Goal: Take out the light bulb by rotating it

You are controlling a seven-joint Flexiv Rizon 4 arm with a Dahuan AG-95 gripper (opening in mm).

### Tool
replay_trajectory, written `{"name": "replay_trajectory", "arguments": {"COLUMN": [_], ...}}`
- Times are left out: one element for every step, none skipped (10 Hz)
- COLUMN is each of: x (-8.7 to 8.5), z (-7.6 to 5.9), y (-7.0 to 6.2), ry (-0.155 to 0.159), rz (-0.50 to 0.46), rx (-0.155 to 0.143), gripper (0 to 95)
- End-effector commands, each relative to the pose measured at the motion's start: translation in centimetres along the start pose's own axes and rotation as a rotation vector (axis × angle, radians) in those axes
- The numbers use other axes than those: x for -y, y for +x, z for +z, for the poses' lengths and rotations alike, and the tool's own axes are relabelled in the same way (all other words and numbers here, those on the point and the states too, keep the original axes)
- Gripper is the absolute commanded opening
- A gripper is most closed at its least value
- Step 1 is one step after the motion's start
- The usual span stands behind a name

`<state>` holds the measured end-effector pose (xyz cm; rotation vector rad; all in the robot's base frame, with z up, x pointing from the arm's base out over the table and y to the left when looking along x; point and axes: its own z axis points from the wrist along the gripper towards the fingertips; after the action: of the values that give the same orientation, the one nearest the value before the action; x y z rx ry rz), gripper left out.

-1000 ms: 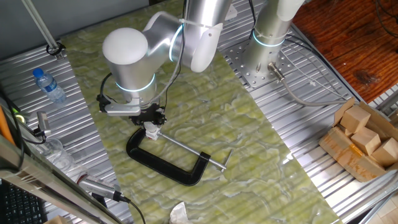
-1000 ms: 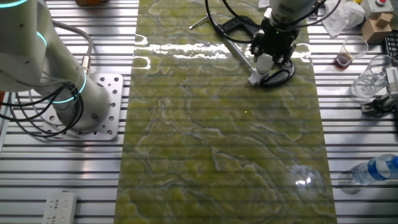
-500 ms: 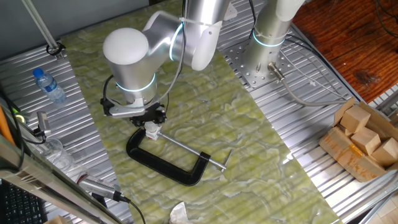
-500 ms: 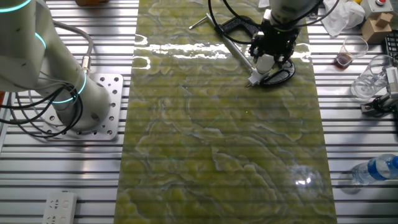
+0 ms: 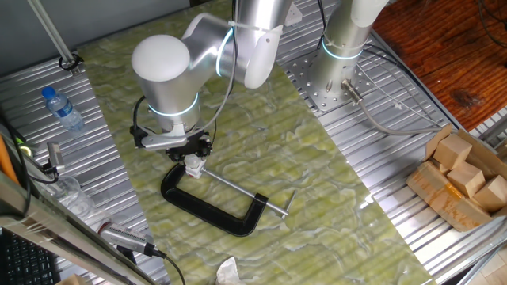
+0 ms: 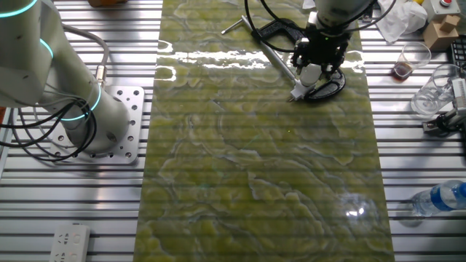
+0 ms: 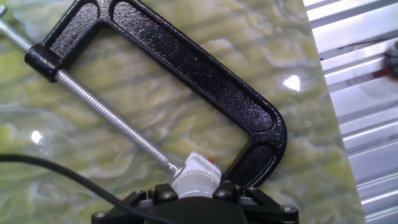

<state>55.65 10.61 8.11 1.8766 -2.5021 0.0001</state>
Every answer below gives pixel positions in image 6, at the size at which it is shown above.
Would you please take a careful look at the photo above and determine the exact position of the black keyboard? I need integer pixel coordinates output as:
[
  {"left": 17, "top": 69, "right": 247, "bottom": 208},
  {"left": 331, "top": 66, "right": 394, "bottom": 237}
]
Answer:
[{"left": 450, "top": 39, "right": 466, "bottom": 68}]

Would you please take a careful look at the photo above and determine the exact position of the grey emergency stop box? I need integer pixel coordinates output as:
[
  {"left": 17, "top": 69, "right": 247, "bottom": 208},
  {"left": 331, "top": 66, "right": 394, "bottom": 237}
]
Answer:
[{"left": 422, "top": 0, "right": 457, "bottom": 23}]

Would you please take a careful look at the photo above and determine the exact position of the black C-clamp with steel screw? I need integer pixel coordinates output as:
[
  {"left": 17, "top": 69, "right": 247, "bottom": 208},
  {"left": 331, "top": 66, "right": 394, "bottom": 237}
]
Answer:
[{"left": 221, "top": 14, "right": 347, "bottom": 103}]

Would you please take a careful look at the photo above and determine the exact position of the plastic cup with brown liquid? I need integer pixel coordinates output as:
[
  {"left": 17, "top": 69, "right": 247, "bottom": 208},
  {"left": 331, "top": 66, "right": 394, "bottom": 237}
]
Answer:
[{"left": 392, "top": 41, "right": 433, "bottom": 82}]

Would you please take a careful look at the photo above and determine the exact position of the empty clear plastic cup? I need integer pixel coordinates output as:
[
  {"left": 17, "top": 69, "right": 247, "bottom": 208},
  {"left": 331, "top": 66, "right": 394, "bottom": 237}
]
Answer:
[{"left": 410, "top": 64, "right": 462, "bottom": 119}]

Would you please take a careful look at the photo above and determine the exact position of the small tan wooden block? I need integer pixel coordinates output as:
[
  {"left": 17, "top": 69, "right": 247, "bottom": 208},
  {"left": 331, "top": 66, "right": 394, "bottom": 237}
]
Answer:
[{"left": 439, "top": 14, "right": 461, "bottom": 33}]

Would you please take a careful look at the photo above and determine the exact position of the white lamp socket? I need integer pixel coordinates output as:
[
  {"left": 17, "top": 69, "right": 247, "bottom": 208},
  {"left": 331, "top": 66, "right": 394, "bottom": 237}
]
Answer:
[{"left": 288, "top": 80, "right": 315, "bottom": 102}]

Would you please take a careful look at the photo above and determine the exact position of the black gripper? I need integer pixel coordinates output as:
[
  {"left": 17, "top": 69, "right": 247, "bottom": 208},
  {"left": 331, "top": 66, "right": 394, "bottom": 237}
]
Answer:
[{"left": 290, "top": 28, "right": 353, "bottom": 79}]

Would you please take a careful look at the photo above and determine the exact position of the crumpled white tissue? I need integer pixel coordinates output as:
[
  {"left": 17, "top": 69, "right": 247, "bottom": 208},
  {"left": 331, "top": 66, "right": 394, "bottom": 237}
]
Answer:
[{"left": 374, "top": 0, "right": 429, "bottom": 44}]

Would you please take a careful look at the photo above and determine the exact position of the white power strip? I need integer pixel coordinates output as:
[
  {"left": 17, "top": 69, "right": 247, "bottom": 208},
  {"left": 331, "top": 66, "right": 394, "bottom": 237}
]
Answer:
[{"left": 49, "top": 223, "right": 91, "bottom": 262}]

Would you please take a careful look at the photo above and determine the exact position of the grey base hose cable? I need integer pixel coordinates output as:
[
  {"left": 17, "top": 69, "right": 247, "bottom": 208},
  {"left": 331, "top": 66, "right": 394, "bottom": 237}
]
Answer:
[{"left": 58, "top": 22, "right": 110, "bottom": 88}]

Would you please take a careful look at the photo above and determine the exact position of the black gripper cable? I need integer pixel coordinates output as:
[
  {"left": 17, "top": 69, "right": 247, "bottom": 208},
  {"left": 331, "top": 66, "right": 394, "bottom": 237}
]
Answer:
[{"left": 244, "top": 0, "right": 398, "bottom": 52}]

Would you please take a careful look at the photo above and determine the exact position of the green marble pattern mat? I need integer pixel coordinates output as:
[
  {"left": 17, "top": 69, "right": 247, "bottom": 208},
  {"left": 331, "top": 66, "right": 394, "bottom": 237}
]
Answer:
[{"left": 133, "top": 0, "right": 396, "bottom": 262}]

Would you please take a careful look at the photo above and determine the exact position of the black base cable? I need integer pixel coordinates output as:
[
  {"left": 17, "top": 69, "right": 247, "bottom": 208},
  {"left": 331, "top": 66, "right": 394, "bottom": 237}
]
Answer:
[{"left": 0, "top": 96, "right": 98, "bottom": 162}]

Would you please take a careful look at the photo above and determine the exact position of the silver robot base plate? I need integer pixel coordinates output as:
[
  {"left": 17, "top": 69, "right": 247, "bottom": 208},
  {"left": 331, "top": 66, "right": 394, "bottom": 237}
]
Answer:
[{"left": 49, "top": 85, "right": 146, "bottom": 165}]

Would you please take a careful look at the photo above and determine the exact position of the silver camera on black clamp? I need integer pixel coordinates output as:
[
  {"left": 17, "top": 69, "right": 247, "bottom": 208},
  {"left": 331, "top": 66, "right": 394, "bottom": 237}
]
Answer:
[{"left": 422, "top": 77, "right": 466, "bottom": 138}]

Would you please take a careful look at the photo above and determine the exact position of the water bottle with blue cap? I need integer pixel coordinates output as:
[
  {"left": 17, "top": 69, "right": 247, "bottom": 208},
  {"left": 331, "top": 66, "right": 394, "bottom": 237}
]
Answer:
[{"left": 411, "top": 180, "right": 466, "bottom": 218}]

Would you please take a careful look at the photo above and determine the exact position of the small cardboard box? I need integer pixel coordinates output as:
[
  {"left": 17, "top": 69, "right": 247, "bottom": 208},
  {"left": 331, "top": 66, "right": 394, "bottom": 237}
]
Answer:
[{"left": 422, "top": 22, "right": 459, "bottom": 51}]

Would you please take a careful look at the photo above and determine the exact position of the white light bulb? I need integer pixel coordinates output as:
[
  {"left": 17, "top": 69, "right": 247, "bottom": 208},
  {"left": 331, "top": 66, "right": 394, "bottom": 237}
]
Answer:
[{"left": 299, "top": 63, "right": 323, "bottom": 87}]

